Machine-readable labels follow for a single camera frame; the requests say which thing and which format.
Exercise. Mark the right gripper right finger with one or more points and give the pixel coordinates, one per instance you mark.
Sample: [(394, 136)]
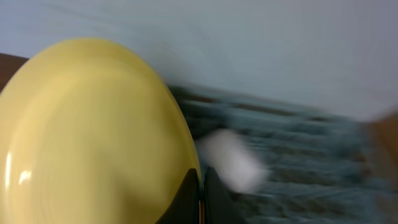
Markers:
[(219, 208)]

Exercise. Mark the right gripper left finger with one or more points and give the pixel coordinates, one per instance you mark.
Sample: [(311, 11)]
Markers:
[(185, 207)]

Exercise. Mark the white cup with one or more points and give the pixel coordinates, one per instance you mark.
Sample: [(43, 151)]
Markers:
[(237, 166)]

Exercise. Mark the yellow plate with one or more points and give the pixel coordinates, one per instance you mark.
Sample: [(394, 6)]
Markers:
[(91, 134)]

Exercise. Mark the grey dishwasher rack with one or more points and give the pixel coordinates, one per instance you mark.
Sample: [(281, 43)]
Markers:
[(324, 168)]

